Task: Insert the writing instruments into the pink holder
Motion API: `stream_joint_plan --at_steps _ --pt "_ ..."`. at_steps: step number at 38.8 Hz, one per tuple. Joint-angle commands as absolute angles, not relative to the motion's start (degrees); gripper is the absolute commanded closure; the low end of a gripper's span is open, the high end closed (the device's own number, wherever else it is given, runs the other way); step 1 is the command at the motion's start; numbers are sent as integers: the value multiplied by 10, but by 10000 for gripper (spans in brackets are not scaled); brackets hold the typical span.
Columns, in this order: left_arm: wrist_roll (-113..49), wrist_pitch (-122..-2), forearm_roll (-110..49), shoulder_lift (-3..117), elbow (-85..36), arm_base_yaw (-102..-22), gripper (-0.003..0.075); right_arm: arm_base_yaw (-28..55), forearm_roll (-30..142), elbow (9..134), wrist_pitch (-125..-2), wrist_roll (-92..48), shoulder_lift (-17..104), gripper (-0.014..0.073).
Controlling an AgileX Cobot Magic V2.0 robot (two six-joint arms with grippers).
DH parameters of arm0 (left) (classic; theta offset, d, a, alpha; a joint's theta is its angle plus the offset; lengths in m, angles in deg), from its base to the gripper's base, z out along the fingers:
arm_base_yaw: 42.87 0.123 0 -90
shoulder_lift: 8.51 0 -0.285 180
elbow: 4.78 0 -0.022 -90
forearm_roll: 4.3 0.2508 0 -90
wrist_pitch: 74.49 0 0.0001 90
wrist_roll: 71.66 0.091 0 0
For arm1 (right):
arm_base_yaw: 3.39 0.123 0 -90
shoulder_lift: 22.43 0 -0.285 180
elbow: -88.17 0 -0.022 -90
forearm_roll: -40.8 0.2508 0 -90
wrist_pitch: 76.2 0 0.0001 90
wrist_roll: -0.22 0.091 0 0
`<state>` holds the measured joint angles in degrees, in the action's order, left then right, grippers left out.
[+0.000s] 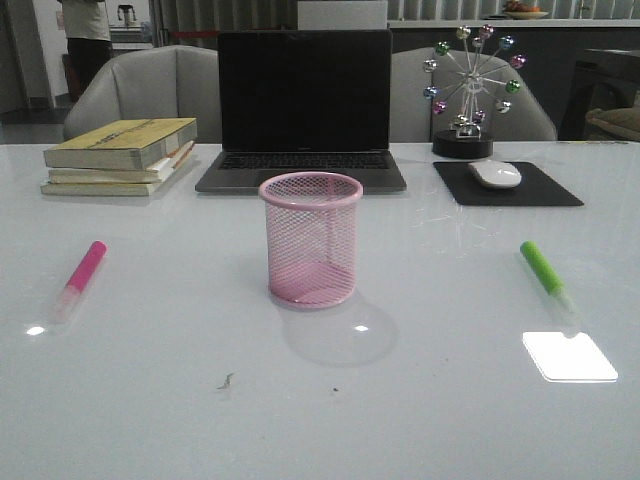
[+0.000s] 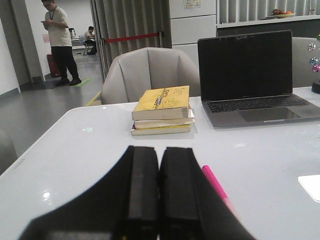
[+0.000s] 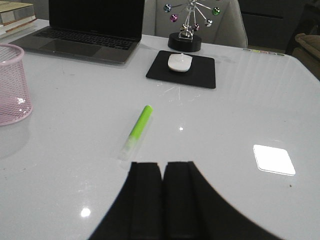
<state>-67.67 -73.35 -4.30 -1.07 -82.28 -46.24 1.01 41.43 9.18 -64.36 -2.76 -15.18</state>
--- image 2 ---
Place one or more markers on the white cabinet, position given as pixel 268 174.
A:
pixel 191 20

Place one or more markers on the seated person in background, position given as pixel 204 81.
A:
pixel 89 35

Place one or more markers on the yellow top book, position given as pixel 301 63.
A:
pixel 163 103

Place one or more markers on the white counter shelf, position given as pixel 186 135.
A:
pixel 268 21

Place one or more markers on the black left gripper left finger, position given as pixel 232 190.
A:
pixel 122 205

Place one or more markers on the grey open laptop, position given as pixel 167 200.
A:
pixel 247 80

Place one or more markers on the pink highlighter pen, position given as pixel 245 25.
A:
pixel 210 176

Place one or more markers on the grey left armchair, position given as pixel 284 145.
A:
pixel 134 72

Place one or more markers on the middle book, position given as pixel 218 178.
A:
pixel 157 123

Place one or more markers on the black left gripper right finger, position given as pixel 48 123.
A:
pixel 190 208

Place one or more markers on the yellow book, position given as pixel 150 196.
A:
pixel 163 103
pixel 160 130

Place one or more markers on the red barrier belt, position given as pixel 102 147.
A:
pixel 136 37

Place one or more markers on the bottom yellow book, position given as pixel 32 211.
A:
pixel 160 130

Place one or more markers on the standing person white shirt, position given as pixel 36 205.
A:
pixel 56 23

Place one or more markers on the ferris wheel desk ornament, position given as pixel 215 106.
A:
pixel 315 66

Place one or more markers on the fruit plate on counter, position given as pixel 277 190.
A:
pixel 281 14

